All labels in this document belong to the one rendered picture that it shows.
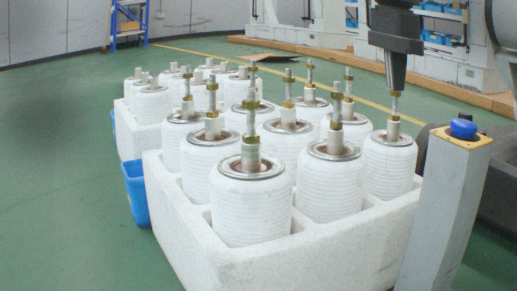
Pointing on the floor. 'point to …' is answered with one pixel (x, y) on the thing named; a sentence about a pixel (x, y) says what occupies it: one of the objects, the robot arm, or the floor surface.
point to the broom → (105, 33)
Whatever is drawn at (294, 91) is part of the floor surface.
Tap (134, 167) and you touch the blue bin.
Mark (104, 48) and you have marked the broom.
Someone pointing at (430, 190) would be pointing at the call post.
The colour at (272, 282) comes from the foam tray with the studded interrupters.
